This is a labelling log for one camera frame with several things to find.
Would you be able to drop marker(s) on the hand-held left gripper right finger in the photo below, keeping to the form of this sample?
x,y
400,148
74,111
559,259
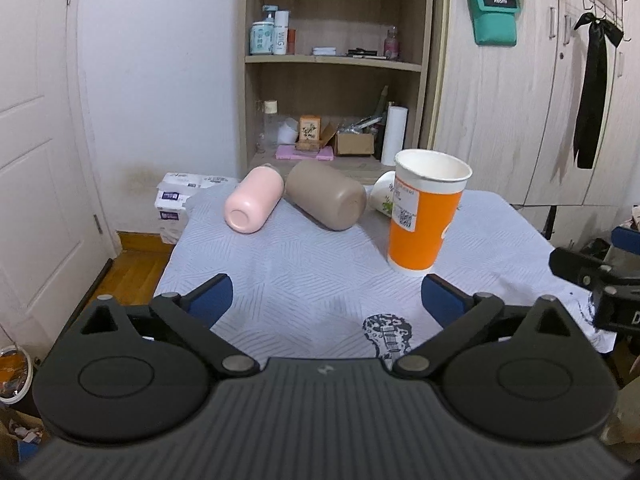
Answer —
x,y
441,300

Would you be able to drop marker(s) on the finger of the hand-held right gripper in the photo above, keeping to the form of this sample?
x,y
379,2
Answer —
x,y
575,265

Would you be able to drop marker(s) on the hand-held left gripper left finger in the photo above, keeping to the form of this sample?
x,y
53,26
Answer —
x,y
214,297

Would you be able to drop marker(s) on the orange paper cup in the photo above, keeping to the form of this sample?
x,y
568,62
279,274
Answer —
x,y
425,220

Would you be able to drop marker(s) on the pink plastic cup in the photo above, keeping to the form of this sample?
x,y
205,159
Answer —
x,y
252,195

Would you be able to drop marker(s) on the white paper cup green print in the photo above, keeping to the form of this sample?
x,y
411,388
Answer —
x,y
382,195

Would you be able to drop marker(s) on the taupe plastic cup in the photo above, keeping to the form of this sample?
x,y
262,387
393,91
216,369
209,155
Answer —
x,y
325,192

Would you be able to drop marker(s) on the white small cup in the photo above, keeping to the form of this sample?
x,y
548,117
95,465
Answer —
x,y
288,132

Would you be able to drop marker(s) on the pale blue patterned tablecloth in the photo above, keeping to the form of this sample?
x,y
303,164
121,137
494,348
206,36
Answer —
x,y
310,270

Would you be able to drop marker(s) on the white tissue paper pack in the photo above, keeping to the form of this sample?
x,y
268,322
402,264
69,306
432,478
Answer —
x,y
172,200

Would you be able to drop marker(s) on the pink flat box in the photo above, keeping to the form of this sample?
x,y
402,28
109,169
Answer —
x,y
305,153

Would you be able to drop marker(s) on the black ribbon bow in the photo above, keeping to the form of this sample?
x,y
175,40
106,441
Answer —
x,y
594,95

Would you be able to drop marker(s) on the white paper towel roll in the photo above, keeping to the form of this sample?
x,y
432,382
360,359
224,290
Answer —
x,y
394,135

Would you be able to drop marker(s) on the beige wardrobe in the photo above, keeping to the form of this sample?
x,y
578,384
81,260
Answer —
x,y
500,110

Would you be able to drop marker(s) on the open cardboard box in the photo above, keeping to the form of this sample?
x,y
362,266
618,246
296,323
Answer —
x,y
355,144

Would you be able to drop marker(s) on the clear bottle cream cap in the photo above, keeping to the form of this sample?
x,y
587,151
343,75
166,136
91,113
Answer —
x,y
267,127

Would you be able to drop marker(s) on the brown small printed box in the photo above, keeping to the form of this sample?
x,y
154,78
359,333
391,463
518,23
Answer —
x,y
309,129

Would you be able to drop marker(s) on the white trash bin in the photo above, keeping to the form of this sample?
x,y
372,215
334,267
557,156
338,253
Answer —
x,y
15,372

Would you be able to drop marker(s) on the white door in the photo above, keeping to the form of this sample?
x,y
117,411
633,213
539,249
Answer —
x,y
35,160

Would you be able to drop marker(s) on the wooden shelf unit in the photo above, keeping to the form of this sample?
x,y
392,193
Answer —
x,y
340,80

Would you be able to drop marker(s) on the teal bag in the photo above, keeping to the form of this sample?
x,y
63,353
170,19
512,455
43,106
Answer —
x,y
495,22

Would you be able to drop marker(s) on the pink small bottle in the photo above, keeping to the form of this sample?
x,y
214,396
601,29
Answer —
x,y
391,46

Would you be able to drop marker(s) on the white flat box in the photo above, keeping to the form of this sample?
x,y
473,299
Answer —
x,y
325,51

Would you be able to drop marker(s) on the white tube bottle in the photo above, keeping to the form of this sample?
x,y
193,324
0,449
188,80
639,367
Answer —
x,y
281,35

